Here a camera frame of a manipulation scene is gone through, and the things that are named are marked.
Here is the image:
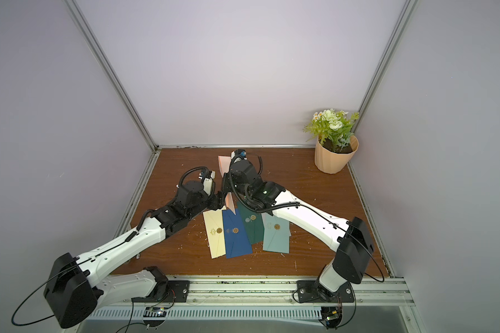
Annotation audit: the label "pink envelope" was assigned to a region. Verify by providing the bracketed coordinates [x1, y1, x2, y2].
[218, 156, 236, 214]

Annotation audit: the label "navy blue envelope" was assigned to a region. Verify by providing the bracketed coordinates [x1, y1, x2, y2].
[222, 210, 252, 259]

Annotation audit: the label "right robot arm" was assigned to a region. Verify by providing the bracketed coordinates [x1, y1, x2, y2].
[222, 149, 375, 302]

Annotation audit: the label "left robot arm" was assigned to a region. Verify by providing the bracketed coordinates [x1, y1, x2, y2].
[39, 166, 231, 329]

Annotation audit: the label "cream yellow envelope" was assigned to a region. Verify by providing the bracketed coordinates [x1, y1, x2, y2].
[203, 210, 226, 259]

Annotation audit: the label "dark green envelope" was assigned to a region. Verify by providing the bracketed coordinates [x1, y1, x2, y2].
[237, 203, 265, 244]

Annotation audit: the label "grey envelope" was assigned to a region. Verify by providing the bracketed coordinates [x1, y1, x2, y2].
[262, 213, 292, 237]

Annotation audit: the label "teal envelope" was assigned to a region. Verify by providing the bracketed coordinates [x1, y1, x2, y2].
[262, 225, 290, 253]

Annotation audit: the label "ribbed terracotta plant pot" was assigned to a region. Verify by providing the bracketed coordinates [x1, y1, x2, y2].
[315, 135, 359, 174]

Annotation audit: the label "green plant white flowers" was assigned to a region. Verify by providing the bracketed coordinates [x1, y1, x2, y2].
[304, 109, 359, 154]

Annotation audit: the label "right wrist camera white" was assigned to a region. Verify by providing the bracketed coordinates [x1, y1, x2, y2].
[231, 148, 247, 162]

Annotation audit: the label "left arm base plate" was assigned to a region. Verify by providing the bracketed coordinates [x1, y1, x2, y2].
[132, 280, 190, 303]

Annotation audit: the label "aluminium front rail frame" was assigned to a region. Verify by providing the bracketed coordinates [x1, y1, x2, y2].
[71, 275, 418, 309]

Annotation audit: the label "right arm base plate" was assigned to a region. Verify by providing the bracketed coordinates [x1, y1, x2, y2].
[294, 280, 355, 303]

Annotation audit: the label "white vented cable duct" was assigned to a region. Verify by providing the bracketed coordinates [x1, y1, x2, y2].
[88, 306, 322, 321]

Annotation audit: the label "left circuit board with wires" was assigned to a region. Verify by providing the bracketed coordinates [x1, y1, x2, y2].
[117, 291, 176, 332]

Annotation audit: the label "circuit board with wires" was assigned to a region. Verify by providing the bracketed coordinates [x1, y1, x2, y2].
[117, 291, 176, 332]
[319, 283, 357, 330]

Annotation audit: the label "right circuit board with wires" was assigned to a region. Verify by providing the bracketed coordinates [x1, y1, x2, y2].
[319, 283, 357, 330]

